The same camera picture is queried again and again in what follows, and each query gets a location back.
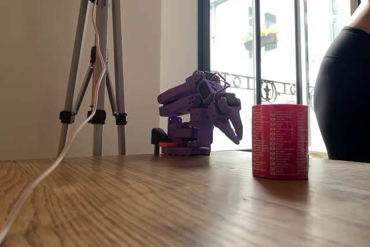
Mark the red printed cup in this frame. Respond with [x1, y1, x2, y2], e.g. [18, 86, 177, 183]
[251, 104, 309, 181]

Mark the black balcony railing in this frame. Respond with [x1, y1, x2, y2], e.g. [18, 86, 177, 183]
[210, 69, 316, 104]

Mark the black orange table clamp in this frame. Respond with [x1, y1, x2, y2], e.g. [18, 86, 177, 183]
[150, 127, 177, 156]

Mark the window flower box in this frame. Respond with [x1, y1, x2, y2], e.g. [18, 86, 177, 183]
[240, 28, 279, 51]

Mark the person in black clothes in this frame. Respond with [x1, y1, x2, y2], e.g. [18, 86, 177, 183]
[313, 0, 370, 163]

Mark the robot servo wire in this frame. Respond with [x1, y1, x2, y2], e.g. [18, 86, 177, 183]
[212, 71, 232, 104]

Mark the dark window frame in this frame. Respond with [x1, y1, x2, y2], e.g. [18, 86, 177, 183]
[197, 0, 370, 153]

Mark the silver camera tripod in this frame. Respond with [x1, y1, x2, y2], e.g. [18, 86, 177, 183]
[57, 0, 128, 157]

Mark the long white cable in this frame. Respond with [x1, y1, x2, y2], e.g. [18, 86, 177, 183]
[0, 0, 105, 238]

